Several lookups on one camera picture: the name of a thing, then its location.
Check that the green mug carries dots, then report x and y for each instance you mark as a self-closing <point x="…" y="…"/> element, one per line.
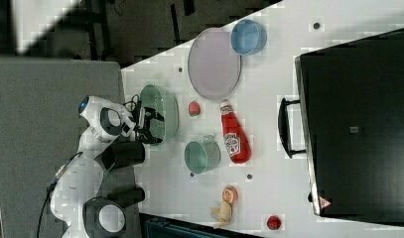
<point x="203" y="155"/>

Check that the red strawberry toy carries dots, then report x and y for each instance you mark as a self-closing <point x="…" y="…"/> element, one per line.
<point x="194" y="109"/>

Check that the green plastic strainer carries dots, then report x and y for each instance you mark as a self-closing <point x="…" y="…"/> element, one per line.
<point x="164" y="102"/>

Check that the black toaster oven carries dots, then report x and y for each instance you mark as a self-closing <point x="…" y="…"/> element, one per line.
<point x="351" y="98"/>

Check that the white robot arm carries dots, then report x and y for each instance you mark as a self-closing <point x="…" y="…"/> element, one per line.
<point x="115" y="138"/>

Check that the lilac round plate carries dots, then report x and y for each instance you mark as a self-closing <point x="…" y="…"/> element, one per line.
<point x="213" y="66"/>

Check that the small red fruit toy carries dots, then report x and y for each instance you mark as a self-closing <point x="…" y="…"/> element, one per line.
<point x="274" y="222"/>

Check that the red ketchup bottle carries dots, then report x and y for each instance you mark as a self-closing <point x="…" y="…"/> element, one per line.
<point x="234" y="138"/>

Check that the orange slice toy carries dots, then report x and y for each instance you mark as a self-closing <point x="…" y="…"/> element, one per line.
<point x="230" y="194"/>

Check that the blue cup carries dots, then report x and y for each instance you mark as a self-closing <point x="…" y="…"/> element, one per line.
<point x="248" y="37"/>

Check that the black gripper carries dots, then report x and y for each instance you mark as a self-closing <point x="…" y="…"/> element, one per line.
<point x="143" y="124"/>

